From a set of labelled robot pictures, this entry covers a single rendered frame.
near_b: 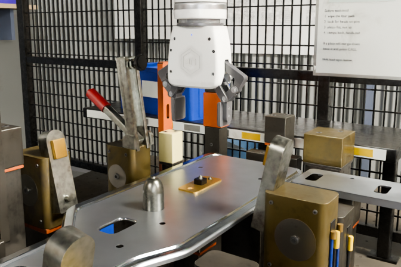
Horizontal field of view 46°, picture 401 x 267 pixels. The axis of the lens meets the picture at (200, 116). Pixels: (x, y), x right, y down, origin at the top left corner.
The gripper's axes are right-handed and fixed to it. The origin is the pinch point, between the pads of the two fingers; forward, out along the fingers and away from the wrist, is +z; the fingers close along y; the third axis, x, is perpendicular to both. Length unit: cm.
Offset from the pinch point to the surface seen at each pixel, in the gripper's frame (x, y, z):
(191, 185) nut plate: -1.5, -0.8, 11.7
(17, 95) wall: 184, -317, 43
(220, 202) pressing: -5.1, 7.2, 12.0
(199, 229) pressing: -15.3, 10.2, 12.0
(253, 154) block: 24.9, -2.7, 12.5
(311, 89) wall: 239, -71, 26
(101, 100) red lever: -0.5, -22.6, -0.9
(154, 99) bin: 35, -39, 5
